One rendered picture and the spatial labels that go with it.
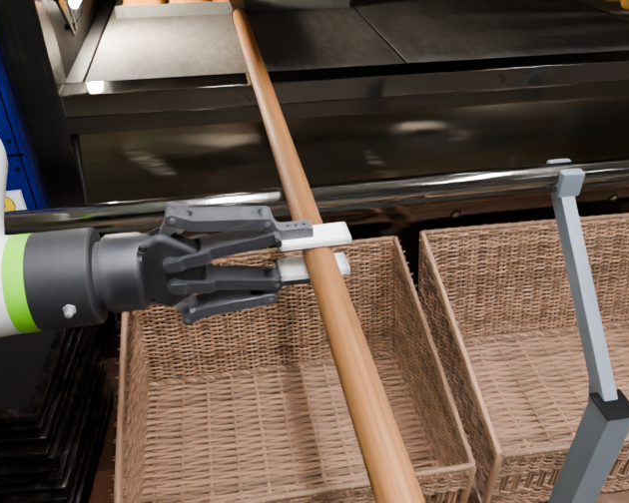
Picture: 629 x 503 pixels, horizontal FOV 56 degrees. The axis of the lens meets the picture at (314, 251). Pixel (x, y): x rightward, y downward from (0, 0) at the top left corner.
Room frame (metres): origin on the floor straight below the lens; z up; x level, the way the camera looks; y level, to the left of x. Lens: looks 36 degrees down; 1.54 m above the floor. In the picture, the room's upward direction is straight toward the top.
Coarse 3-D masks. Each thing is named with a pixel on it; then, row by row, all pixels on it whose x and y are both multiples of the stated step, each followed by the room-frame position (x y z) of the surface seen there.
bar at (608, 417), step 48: (240, 192) 0.63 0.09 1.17; (336, 192) 0.64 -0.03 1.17; (384, 192) 0.65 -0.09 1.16; (432, 192) 0.66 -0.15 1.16; (480, 192) 0.67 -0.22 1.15; (576, 192) 0.69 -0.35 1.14; (576, 240) 0.64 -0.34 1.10; (576, 288) 0.60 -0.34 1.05; (576, 432) 0.50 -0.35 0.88; (624, 432) 0.47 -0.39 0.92; (576, 480) 0.47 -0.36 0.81
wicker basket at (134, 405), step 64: (256, 256) 0.95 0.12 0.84; (384, 256) 0.99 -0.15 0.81; (128, 320) 0.80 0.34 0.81; (256, 320) 0.92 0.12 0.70; (320, 320) 0.94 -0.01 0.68; (384, 320) 0.96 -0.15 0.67; (128, 384) 0.70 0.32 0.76; (192, 384) 0.85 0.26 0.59; (256, 384) 0.84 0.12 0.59; (320, 384) 0.84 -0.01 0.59; (384, 384) 0.85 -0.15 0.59; (128, 448) 0.60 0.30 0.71; (192, 448) 0.69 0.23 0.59; (256, 448) 0.69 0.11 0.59; (320, 448) 0.69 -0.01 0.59; (448, 448) 0.63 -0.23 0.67
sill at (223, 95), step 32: (416, 64) 1.10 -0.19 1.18; (448, 64) 1.10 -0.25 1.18; (480, 64) 1.10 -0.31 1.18; (512, 64) 1.10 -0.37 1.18; (544, 64) 1.10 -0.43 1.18; (576, 64) 1.10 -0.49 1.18; (608, 64) 1.11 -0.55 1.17; (64, 96) 0.94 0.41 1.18; (96, 96) 0.95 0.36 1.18; (128, 96) 0.96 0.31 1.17; (160, 96) 0.97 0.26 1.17; (192, 96) 0.98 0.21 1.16; (224, 96) 0.98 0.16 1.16; (288, 96) 1.00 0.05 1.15; (320, 96) 1.01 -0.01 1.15; (352, 96) 1.03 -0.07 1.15; (384, 96) 1.04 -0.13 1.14
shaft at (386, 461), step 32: (256, 64) 1.00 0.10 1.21; (256, 96) 0.90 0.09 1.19; (288, 160) 0.65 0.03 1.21; (288, 192) 0.59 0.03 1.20; (320, 224) 0.52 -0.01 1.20; (320, 256) 0.45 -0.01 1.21; (320, 288) 0.41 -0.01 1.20; (352, 320) 0.37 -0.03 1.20; (352, 352) 0.33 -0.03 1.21; (352, 384) 0.30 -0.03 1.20; (352, 416) 0.28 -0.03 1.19; (384, 416) 0.27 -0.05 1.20; (384, 448) 0.24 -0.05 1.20; (384, 480) 0.22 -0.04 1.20; (416, 480) 0.22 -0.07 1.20
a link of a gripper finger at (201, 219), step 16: (192, 208) 0.47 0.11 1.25; (208, 208) 0.47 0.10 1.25; (224, 208) 0.48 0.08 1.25; (240, 208) 0.48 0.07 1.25; (256, 208) 0.48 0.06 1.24; (176, 224) 0.45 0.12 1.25; (192, 224) 0.45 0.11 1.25; (208, 224) 0.45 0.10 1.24; (224, 224) 0.46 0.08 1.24; (240, 224) 0.46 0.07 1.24; (256, 224) 0.46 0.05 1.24; (272, 224) 0.46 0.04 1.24
